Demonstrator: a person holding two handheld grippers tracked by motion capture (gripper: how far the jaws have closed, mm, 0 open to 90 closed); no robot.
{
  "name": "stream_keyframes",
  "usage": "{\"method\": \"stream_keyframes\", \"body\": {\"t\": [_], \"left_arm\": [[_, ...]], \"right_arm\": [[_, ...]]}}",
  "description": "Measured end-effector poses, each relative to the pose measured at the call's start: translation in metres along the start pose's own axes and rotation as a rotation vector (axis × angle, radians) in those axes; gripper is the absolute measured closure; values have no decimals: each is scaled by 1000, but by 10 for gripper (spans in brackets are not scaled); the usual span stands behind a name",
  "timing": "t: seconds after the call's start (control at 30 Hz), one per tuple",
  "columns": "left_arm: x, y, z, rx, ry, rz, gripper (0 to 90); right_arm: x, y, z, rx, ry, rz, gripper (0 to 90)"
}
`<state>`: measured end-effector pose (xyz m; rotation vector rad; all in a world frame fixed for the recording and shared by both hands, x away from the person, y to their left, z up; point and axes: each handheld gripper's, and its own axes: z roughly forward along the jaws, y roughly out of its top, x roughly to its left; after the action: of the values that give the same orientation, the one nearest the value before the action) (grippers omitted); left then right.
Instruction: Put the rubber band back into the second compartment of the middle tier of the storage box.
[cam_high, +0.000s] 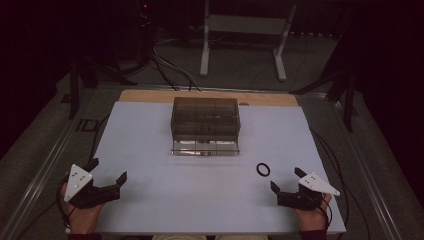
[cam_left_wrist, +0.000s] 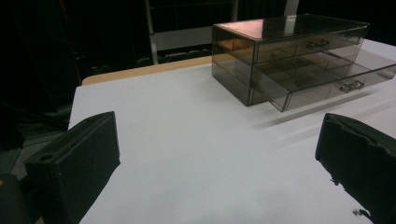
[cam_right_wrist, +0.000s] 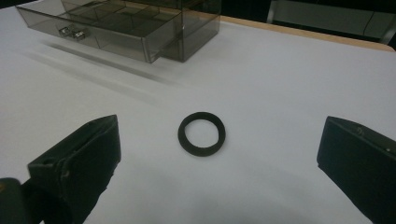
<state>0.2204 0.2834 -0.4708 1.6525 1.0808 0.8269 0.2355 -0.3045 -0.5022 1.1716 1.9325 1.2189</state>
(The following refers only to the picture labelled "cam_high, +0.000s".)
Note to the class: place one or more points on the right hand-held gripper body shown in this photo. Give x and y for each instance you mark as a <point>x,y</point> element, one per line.
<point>300,199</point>

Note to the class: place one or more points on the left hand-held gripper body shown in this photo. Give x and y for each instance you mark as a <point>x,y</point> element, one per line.
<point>100,195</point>

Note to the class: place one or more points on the clear plastic drawer box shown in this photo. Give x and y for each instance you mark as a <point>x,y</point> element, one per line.
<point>205,125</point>

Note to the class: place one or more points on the person's right hand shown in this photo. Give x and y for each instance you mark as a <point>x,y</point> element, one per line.
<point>313,220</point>

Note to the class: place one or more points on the person's left hand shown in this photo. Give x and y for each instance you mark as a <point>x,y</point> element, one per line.
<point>81,220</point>

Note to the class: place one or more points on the white table sheet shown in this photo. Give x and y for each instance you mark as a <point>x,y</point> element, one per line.
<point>150,150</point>

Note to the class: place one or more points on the black tripod stand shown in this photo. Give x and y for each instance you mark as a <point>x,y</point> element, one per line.
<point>75,90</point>
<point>348,106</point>

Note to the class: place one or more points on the white metal stand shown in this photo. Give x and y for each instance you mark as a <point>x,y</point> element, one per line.
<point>246,25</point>

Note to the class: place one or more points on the dark device with red light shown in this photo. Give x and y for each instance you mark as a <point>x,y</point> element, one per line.
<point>145,13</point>

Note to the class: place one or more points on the metal floor rail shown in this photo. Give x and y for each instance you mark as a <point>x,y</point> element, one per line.
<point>363,173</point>
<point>36,180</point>

